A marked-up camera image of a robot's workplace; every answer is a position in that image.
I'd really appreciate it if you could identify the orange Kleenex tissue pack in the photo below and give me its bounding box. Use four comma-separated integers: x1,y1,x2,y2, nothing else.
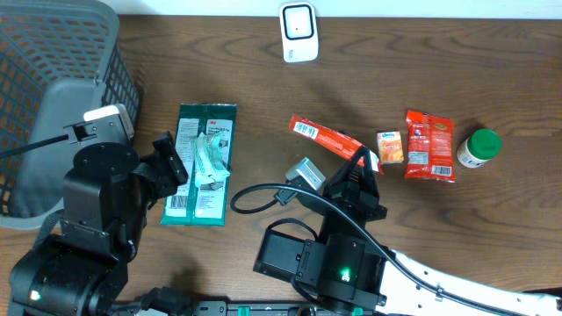
377,131,404,164

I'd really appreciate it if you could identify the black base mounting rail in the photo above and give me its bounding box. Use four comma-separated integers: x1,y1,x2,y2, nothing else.
113,299,378,316

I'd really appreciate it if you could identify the green-lid white jar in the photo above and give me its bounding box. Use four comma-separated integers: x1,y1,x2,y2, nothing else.
457,128,502,169

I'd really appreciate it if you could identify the mint green wipe packet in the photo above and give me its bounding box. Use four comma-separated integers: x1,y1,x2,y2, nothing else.
189,133,230,188

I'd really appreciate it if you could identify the red coffee stick sachet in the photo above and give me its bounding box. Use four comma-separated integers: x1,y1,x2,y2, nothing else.
289,114,363,161

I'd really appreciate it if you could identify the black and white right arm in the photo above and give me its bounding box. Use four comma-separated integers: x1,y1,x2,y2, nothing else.
254,149,561,315

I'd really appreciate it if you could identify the green 3M glove package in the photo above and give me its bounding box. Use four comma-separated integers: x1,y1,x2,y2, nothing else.
161,104,237,226

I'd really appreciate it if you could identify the red snack packet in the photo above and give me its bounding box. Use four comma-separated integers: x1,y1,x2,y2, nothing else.
404,110,456,183

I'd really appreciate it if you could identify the grey plastic mesh basket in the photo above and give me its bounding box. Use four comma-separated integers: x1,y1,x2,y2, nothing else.
1,1,141,230

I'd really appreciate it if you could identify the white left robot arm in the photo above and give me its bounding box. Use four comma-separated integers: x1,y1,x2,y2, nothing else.
8,132,189,315

